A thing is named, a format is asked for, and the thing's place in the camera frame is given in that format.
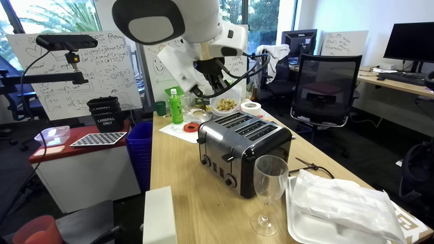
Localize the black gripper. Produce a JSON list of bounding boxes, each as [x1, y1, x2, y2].
[[191, 58, 230, 97]]

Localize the small clear plastic bowl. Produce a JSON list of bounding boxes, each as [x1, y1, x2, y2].
[[210, 97, 238, 115]]

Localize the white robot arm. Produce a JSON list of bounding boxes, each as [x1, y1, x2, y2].
[[111, 0, 250, 99]]

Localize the clear wine glass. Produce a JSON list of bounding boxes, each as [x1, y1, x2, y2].
[[250, 154, 288, 236]]

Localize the green plastic bottle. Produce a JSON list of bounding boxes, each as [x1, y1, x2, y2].
[[169, 88, 182, 125]]

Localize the white tape roll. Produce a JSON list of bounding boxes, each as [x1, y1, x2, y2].
[[241, 100, 261, 116]]

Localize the white paper sheet with drawing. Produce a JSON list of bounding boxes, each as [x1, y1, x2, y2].
[[159, 123, 197, 144]]

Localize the black silver four-slot toaster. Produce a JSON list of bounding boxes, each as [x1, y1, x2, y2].
[[196, 112, 292, 198]]

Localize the whiteboard with writing left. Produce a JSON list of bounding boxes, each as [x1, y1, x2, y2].
[[6, 31, 142, 120]]

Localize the blue bin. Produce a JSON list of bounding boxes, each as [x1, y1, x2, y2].
[[126, 122, 153, 191]]

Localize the black stacked containers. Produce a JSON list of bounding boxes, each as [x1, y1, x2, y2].
[[86, 96, 123, 133]]

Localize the black mesh office chair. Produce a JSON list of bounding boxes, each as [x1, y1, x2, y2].
[[290, 54, 361, 127]]

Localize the checkerboard calibration board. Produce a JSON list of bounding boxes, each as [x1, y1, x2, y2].
[[70, 131, 126, 148]]

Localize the clear plastic container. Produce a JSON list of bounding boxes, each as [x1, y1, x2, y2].
[[33, 126, 70, 146]]

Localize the white rectangular box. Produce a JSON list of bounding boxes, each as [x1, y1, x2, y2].
[[142, 186, 177, 244]]

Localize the black computer monitor left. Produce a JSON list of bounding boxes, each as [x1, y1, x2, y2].
[[383, 22, 434, 73]]

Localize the white plastic bag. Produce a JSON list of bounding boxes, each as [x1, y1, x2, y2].
[[294, 171, 405, 244]]

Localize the red round stool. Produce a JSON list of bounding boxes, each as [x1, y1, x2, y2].
[[12, 215, 63, 244]]

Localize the black stereo camera on mount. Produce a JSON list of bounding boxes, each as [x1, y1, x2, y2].
[[35, 34, 97, 50]]

